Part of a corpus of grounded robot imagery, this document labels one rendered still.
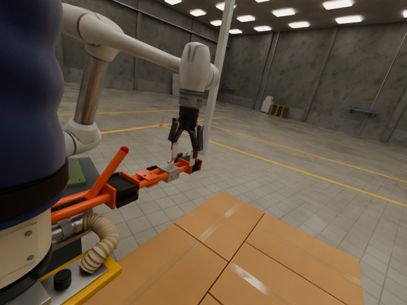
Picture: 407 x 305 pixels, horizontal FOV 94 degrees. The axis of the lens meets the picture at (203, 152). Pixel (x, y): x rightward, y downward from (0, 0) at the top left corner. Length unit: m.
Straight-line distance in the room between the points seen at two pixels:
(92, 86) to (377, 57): 16.38
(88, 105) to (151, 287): 0.94
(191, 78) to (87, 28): 0.45
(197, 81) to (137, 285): 0.86
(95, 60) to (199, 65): 0.61
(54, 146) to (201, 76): 0.48
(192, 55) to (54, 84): 0.44
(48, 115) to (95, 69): 0.81
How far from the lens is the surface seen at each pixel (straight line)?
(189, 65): 0.68
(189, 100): 0.68
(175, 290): 1.01
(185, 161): 0.79
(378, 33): 17.17
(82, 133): 1.27
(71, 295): 0.51
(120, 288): 1.01
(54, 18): 0.36
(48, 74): 0.35
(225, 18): 3.89
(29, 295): 0.50
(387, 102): 16.22
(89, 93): 1.19
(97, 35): 0.92
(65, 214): 0.51
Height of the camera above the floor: 1.38
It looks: 19 degrees down
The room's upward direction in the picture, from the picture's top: 11 degrees clockwise
